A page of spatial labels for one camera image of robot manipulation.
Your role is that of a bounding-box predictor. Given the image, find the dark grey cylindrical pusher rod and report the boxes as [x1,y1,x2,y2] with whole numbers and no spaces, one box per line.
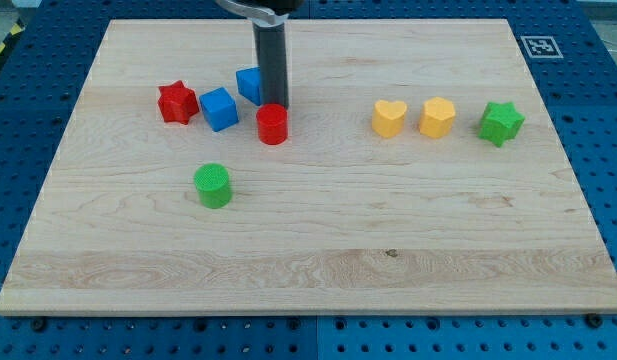
[253,23,289,108]

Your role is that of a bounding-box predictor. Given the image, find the silver and black rod mount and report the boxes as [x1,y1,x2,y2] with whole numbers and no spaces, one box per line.
[215,0,304,26]

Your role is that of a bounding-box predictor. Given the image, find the red cylinder block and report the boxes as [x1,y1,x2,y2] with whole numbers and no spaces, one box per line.
[256,103,288,145]

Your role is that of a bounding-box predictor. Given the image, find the red star block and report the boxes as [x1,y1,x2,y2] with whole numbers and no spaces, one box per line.
[157,80,200,125]

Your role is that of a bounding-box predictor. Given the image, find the green star block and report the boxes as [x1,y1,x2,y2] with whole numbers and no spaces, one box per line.
[478,102,525,147]

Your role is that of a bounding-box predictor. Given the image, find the blue cube block behind rod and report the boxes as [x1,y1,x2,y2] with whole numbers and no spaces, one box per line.
[236,67,262,106]

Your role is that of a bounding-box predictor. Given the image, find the blue cube block front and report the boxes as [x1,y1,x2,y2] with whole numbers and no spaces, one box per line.
[199,87,239,132]

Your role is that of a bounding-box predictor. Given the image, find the yellow heart block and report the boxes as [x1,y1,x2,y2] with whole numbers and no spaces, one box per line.
[371,99,408,138]

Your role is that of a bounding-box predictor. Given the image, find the green cylinder block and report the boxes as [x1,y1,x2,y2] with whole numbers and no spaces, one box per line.
[193,163,233,209]

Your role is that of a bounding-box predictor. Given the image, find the yellow hexagon block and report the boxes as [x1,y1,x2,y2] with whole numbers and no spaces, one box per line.
[418,97,456,139]

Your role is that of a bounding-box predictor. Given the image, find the light wooden board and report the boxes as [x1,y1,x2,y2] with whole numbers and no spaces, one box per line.
[0,19,617,317]

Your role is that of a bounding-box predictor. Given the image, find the yellow black hazard tape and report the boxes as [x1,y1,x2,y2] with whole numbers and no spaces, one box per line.
[0,18,26,69]

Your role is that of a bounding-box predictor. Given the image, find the white fiducial marker tag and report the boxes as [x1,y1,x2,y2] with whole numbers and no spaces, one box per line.
[520,35,563,59]

